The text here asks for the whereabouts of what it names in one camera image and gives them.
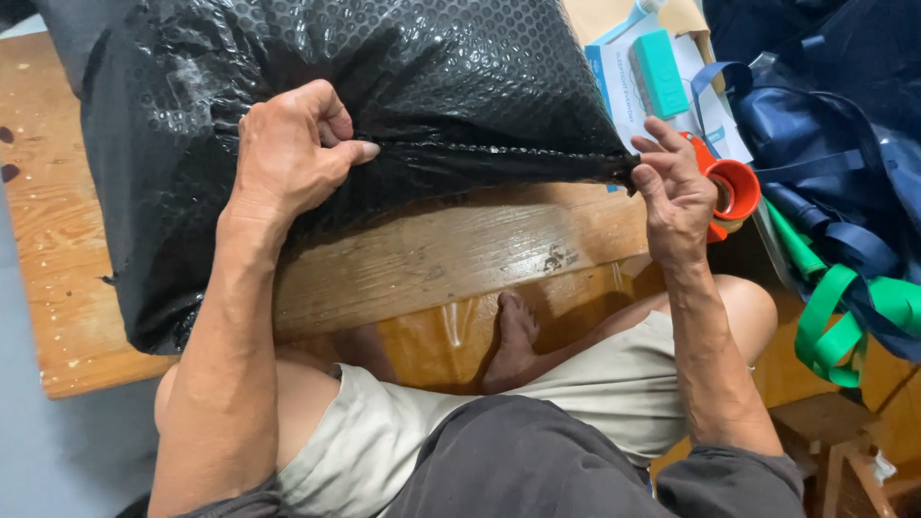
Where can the wooden stool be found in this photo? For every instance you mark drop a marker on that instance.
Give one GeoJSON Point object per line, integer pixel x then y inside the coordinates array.
{"type": "Point", "coordinates": [842, 446]}

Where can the grey cloth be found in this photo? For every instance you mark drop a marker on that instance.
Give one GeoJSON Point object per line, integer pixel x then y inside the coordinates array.
{"type": "Point", "coordinates": [65, 32]}

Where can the person's right hand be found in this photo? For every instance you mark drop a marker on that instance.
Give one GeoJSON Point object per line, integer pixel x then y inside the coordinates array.
{"type": "Point", "coordinates": [680, 205]}

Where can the teal small box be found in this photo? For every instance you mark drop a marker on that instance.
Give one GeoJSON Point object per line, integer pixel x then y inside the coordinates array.
{"type": "Point", "coordinates": [658, 72]}

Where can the person's dark grey shirt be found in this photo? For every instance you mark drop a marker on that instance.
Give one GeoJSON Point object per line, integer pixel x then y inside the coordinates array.
{"type": "Point", "coordinates": [518, 467]}

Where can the orange tape dispenser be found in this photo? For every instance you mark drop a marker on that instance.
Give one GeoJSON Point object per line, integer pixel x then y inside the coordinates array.
{"type": "Point", "coordinates": [734, 188]}

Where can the white and blue paper carton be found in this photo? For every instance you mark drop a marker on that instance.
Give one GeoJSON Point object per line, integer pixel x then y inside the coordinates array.
{"type": "Point", "coordinates": [709, 122]}

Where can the navy blue tote bag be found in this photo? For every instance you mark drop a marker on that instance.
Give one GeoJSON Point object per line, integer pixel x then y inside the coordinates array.
{"type": "Point", "coordinates": [827, 137]}

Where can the person's bare foot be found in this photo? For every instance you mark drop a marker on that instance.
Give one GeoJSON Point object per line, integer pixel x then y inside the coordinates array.
{"type": "Point", "coordinates": [514, 345]}

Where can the black bubble wrap package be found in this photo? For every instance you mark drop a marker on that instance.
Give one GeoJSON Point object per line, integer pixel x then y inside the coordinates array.
{"type": "Point", "coordinates": [432, 93]}

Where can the brown paper envelope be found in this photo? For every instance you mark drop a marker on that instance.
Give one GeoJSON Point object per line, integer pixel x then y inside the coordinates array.
{"type": "Point", "coordinates": [683, 18]}

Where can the light blue toothbrush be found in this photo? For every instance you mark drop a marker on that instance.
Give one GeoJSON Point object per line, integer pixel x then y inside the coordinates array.
{"type": "Point", "coordinates": [626, 18]}

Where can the person's beige shorts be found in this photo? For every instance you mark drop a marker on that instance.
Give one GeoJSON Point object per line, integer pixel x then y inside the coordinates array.
{"type": "Point", "coordinates": [597, 388]}

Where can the person's left hand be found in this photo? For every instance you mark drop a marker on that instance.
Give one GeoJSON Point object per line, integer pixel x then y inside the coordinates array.
{"type": "Point", "coordinates": [288, 155]}

